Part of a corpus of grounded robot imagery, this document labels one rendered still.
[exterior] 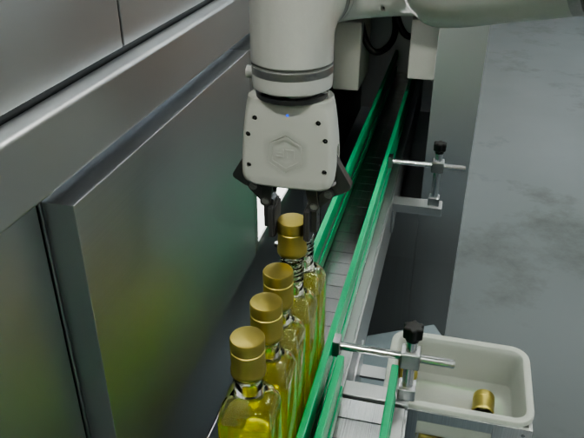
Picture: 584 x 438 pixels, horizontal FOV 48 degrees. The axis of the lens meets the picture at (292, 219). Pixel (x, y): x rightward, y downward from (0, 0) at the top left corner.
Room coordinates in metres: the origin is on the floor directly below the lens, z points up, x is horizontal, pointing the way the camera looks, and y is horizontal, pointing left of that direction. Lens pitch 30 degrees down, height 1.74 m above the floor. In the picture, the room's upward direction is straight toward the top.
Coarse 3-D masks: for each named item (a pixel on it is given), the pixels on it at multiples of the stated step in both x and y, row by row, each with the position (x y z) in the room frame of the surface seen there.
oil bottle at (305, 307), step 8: (304, 288) 0.67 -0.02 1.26; (304, 296) 0.65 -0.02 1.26; (312, 296) 0.66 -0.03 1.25; (296, 304) 0.64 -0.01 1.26; (304, 304) 0.64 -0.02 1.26; (312, 304) 0.65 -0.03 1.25; (296, 312) 0.63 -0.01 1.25; (304, 312) 0.64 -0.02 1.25; (312, 312) 0.65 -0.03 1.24; (304, 320) 0.63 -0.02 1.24; (312, 320) 0.65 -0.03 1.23; (312, 328) 0.65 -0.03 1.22; (312, 336) 0.65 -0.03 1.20; (312, 344) 0.65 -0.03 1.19; (312, 352) 0.65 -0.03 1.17; (312, 360) 0.65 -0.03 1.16; (312, 368) 0.65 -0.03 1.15; (312, 376) 0.65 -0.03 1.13
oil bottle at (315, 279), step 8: (304, 272) 0.70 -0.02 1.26; (312, 272) 0.71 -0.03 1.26; (320, 272) 0.71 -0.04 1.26; (304, 280) 0.69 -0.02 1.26; (312, 280) 0.70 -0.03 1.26; (320, 280) 0.70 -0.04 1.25; (312, 288) 0.69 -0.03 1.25; (320, 288) 0.70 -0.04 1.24; (320, 296) 0.69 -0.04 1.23; (320, 304) 0.70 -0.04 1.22; (320, 312) 0.70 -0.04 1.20; (320, 320) 0.70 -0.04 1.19; (320, 328) 0.70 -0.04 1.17; (320, 336) 0.70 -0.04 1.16; (320, 344) 0.70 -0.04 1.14; (320, 352) 0.70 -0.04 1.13
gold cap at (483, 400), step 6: (480, 390) 0.79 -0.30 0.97; (486, 390) 0.79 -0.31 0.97; (474, 396) 0.79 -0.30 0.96; (480, 396) 0.78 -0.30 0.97; (486, 396) 0.78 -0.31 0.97; (492, 396) 0.78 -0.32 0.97; (474, 402) 0.77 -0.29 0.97; (480, 402) 0.76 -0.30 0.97; (486, 402) 0.76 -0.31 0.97; (492, 402) 0.77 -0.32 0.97; (474, 408) 0.78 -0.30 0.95; (480, 408) 0.78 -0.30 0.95; (486, 408) 0.77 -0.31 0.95; (492, 408) 0.76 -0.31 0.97
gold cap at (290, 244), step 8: (280, 216) 0.67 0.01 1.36; (288, 216) 0.67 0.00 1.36; (296, 216) 0.67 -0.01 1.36; (280, 224) 0.65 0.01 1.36; (288, 224) 0.65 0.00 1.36; (296, 224) 0.65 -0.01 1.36; (280, 232) 0.65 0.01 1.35; (288, 232) 0.65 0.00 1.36; (296, 232) 0.65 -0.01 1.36; (280, 240) 0.65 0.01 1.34; (288, 240) 0.65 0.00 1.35; (296, 240) 0.65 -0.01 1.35; (280, 248) 0.65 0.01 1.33; (288, 248) 0.65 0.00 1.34; (296, 248) 0.65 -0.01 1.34; (304, 248) 0.65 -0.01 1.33; (288, 256) 0.65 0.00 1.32; (296, 256) 0.65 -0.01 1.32
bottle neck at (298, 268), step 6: (282, 258) 0.66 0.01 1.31; (300, 258) 0.66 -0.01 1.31; (294, 264) 0.65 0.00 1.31; (300, 264) 0.65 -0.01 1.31; (294, 270) 0.65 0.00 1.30; (300, 270) 0.65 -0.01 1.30; (294, 276) 0.65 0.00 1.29; (300, 276) 0.65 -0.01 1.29; (294, 282) 0.65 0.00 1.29; (300, 282) 0.65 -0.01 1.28; (294, 288) 0.65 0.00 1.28; (300, 288) 0.65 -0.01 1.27; (294, 294) 0.65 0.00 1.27; (300, 294) 0.65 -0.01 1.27
